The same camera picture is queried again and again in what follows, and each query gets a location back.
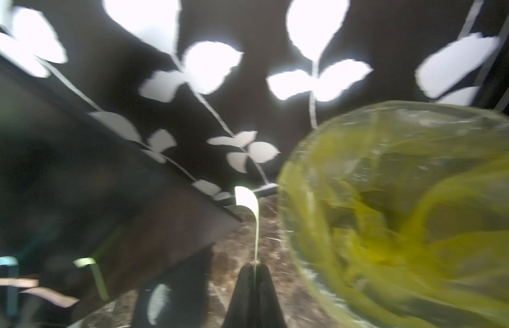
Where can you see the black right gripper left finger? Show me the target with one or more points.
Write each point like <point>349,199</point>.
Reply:
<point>239,313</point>

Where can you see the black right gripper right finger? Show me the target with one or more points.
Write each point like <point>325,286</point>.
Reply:
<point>268,311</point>

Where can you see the pale green sticky note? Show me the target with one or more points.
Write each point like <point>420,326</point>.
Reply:
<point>246,198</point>

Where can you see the black monitor stand base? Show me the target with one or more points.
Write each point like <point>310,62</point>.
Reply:
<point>177,297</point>

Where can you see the pink sticky note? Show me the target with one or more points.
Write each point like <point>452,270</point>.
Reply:
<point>19,283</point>
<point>52,296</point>

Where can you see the black flat monitor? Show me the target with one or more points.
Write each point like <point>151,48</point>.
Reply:
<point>69,189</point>

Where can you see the blue sticky note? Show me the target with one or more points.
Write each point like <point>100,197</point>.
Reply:
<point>12,298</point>

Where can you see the yellow-green bin liner bag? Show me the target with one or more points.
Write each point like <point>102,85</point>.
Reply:
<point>397,215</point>

